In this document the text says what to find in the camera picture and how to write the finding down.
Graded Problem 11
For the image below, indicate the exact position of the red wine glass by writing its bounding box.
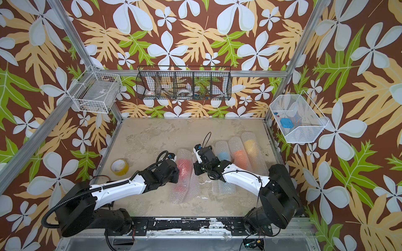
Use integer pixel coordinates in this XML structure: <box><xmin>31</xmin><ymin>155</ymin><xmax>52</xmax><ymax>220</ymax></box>
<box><xmin>173</xmin><ymin>159</ymin><xmax>193</xmax><ymax>194</ymax></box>

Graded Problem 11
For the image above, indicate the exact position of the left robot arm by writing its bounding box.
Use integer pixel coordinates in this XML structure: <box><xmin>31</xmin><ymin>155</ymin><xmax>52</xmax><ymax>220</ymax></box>
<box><xmin>41</xmin><ymin>159</ymin><xmax>180</xmax><ymax>237</ymax></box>

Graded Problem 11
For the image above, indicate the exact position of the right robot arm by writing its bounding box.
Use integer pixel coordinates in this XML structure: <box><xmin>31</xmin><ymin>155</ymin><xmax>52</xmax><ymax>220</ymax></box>
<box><xmin>193</xmin><ymin>144</ymin><xmax>303</xmax><ymax>237</ymax></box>

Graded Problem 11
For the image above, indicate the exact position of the bubble wrapped blue glass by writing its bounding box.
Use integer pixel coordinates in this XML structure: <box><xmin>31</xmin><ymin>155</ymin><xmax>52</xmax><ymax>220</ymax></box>
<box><xmin>212</xmin><ymin>141</ymin><xmax>236</xmax><ymax>195</ymax></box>

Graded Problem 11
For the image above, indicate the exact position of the bubble wrapped orange glass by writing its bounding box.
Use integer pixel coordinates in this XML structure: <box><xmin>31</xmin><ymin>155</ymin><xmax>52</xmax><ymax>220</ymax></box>
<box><xmin>228</xmin><ymin>137</ymin><xmax>252</xmax><ymax>172</ymax></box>

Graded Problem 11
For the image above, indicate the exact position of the bubble wrapped yellow glass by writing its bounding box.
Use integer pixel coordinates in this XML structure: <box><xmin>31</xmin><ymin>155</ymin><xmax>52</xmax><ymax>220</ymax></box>
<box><xmin>241</xmin><ymin>132</ymin><xmax>269</xmax><ymax>176</ymax></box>

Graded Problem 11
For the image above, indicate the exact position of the yellow tape roll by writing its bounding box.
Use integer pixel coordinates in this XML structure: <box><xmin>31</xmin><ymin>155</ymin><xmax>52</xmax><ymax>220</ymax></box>
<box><xmin>111</xmin><ymin>159</ymin><xmax>129</xmax><ymax>176</ymax></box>

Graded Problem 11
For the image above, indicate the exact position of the white tape roll in basket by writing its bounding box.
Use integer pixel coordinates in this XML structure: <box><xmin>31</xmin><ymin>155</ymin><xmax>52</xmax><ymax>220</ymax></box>
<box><xmin>177</xmin><ymin>89</ymin><xmax>192</xmax><ymax>97</ymax></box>

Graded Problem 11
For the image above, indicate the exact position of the blue object in basket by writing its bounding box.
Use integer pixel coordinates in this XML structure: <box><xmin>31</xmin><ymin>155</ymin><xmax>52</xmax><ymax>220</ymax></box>
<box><xmin>280</xmin><ymin>118</ymin><xmax>294</xmax><ymax>129</ymax></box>

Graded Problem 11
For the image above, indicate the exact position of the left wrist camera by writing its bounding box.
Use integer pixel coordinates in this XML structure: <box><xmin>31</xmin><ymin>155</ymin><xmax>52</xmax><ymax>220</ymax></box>
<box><xmin>166</xmin><ymin>153</ymin><xmax>177</xmax><ymax>162</ymax></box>

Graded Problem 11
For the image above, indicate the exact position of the black mounting rail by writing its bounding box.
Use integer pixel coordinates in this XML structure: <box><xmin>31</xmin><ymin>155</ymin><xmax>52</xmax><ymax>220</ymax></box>
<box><xmin>105</xmin><ymin>217</ymin><xmax>273</xmax><ymax>236</ymax></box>

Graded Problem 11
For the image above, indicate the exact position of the black wire basket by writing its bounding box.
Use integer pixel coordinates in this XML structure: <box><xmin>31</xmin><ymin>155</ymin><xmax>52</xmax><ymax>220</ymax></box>
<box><xmin>134</xmin><ymin>65</ymin><xmax>232</xmax><ymax>100</ymax></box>

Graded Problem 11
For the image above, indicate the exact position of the white wire basket left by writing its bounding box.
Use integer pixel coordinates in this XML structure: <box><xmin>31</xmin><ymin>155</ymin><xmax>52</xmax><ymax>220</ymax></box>
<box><xmin>70</xmin><ymin>72</ymin><xmax>122</xmax><ymax>114</ymax></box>

